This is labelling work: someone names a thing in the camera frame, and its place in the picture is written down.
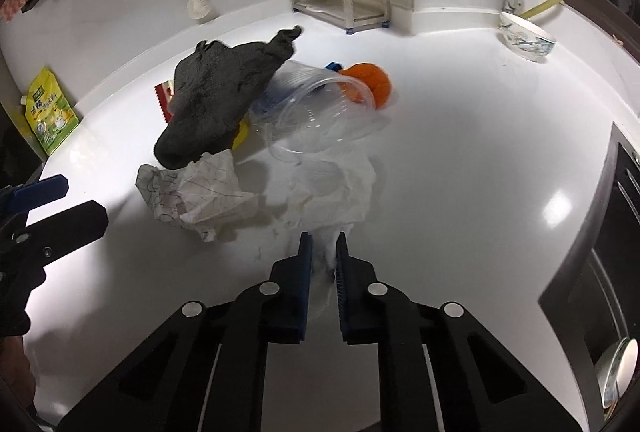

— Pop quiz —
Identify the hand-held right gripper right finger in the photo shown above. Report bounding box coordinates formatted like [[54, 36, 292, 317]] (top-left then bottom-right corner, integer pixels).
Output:
[[335, 232, 583, 432]]

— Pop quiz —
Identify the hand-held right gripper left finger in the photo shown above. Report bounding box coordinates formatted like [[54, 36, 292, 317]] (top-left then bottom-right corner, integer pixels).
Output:
[[57, 232, 314, 432]]

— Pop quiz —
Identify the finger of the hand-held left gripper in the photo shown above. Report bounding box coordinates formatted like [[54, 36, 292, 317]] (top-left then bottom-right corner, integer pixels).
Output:
[[12, 199, 110, 293], [0, 175, 69, 238]]

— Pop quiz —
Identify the white tissue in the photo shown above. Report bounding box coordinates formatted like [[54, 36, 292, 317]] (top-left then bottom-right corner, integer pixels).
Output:
[[272, 152, 378, 285]]

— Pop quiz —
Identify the red and beige snack wrapper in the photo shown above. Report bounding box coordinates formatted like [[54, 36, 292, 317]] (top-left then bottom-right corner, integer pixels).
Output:
[[155, 81, 177, 123]]

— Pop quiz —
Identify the person's left forearm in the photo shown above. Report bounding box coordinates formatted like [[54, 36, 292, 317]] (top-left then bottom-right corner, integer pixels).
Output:
[[0, 337, 37, 415]]

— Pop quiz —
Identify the green box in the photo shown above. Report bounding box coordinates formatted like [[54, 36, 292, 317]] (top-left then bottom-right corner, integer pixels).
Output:
[[21, 67, 81, 157]]

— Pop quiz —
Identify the crumpled printed paper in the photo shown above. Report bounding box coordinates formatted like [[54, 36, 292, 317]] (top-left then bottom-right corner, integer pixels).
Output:
[[136, 151, 261, 243]]

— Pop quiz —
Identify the yellow plastic item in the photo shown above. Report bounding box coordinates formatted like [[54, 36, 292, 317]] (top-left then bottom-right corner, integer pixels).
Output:
[[232, 119, 251, 151]]

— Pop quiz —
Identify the clear plastic cup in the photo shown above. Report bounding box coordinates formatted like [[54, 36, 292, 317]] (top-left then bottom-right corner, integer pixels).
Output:
[[250, 60, 388, 163]]

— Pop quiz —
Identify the dark grey cloth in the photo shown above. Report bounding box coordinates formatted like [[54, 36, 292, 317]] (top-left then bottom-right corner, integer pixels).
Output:
[[154, 25, 304, 170]]

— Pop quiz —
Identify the orange fruit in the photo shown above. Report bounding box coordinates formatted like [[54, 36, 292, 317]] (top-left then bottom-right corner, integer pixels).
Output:
[[340, 62, 392, 109]]

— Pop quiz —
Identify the black glass cooktop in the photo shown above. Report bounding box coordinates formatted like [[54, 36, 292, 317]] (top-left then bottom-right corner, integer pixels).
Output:
[[539, 122, 640, 423]]

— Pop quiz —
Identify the steel bowl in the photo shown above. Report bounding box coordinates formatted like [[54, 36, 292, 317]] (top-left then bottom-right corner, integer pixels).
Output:
[[592, 337, 639, 413]]

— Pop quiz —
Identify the white patterned bowl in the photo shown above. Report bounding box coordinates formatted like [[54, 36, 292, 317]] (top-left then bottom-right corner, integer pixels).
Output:
[[497, 11, 558, 64]]

